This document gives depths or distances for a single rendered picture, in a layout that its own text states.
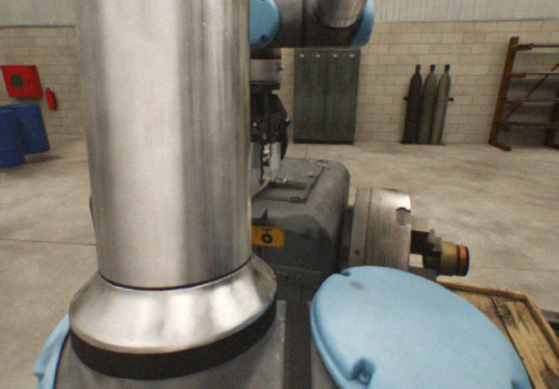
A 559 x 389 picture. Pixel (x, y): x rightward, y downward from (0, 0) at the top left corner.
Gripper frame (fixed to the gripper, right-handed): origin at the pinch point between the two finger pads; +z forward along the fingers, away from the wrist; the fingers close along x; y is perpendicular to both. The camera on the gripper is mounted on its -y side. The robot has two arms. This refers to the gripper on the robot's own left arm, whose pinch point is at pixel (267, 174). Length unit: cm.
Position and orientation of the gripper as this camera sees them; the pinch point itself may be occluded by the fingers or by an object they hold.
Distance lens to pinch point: 74.0
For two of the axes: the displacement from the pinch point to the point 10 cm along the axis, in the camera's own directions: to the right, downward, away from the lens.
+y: -2.9, 3.1, -9.1
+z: 0.0, 9.5, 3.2
